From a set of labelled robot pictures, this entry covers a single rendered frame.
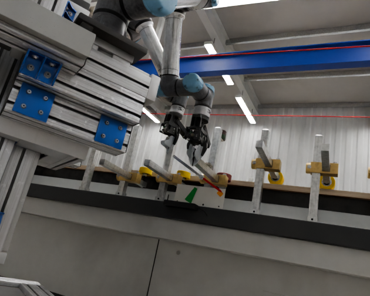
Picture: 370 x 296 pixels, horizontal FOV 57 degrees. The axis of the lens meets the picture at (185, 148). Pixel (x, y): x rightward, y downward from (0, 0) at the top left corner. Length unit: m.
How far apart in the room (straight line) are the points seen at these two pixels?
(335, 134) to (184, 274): 7.92
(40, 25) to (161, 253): 1.41
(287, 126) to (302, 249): 8.19
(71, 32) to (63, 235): 1.66
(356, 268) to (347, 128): 8.04
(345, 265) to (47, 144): 1.21
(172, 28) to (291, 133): 8.26
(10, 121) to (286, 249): 1.18
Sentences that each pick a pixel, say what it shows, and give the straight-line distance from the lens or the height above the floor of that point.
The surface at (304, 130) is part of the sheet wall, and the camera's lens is 9.59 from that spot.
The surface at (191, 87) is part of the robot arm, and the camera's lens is 1.37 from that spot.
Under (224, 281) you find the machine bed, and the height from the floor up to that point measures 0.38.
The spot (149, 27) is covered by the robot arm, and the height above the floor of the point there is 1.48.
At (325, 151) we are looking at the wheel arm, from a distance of 1.38.
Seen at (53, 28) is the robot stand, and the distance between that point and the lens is 0.92.
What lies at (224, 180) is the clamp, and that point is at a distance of 1.68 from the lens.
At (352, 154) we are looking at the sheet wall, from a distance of 9.28.
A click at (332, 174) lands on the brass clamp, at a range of 1.62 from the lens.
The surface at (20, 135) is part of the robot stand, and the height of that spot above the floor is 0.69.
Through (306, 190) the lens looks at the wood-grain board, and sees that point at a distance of 1.80.
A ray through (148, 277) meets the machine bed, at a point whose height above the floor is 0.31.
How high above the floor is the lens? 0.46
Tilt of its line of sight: 17 degrees up
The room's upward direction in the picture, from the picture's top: 12 degrees clockwise
